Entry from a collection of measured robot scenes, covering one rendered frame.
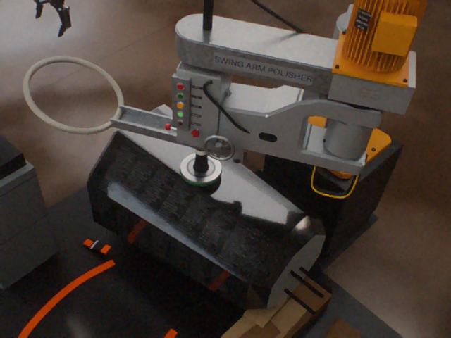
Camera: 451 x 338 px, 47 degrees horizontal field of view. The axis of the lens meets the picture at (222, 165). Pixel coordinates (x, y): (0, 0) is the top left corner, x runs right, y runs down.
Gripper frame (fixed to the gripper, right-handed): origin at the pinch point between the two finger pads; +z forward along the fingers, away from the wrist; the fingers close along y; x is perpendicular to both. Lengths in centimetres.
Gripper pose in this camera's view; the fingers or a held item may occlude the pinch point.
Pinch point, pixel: (49, 24)
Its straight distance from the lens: 258.1
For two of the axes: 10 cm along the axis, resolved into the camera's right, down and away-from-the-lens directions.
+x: 4.7, -5.4, 7.0
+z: -4.3, 5.5, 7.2
